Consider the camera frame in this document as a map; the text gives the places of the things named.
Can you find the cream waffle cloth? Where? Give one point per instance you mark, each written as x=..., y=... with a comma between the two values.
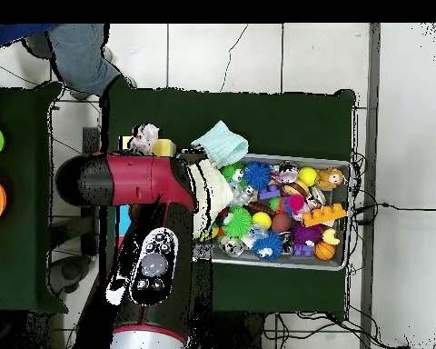
x=218, y=189

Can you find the mint green waffle cloth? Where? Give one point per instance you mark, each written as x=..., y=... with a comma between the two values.
x=221, y=145

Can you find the pale floral cloth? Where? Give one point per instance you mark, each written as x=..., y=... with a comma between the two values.
x=144, y=138

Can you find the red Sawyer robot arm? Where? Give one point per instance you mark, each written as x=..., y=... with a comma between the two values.
x=138, y=178

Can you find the wooden box with three holes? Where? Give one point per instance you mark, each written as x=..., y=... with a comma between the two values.
x=164, y=147

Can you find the shallow clear mesh bin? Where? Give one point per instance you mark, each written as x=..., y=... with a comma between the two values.
x=343, y=192

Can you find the green spiky rubber ball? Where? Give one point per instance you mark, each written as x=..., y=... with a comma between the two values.
x=237, y=221

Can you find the blue spiky rubber ball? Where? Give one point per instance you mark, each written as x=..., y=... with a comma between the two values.
x=257, y=175

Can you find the yellow tennis ball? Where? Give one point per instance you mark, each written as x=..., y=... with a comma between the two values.
x=262, y=220

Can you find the small brown football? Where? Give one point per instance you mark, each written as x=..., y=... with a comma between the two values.
x=281, y=222

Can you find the blue spiky ball with eyes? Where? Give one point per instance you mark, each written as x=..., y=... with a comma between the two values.
x=267, y=245

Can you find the dark green table cloth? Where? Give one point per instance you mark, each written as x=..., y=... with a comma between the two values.
x=21, y=218
x=276, y=120

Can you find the purple fuzzy toy figure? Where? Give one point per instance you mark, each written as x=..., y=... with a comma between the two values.
x=305, y=238

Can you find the orange plastic toy block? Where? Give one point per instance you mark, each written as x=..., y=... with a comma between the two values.
x=323, y=214

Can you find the brown plush monkey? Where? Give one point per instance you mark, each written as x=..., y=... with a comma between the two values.
x=330, y=178

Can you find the small orange basketball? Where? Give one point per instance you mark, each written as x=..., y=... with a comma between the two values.
x=325, y=251

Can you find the black upright panel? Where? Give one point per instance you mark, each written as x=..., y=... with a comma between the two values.
x=91, y=141

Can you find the grey rounded object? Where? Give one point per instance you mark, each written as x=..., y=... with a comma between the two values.
x=71, y=271

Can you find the person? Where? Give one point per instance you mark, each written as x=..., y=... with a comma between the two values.
x=80, y=58

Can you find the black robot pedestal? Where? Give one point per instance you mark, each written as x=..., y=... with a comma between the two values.
x=249, y=334

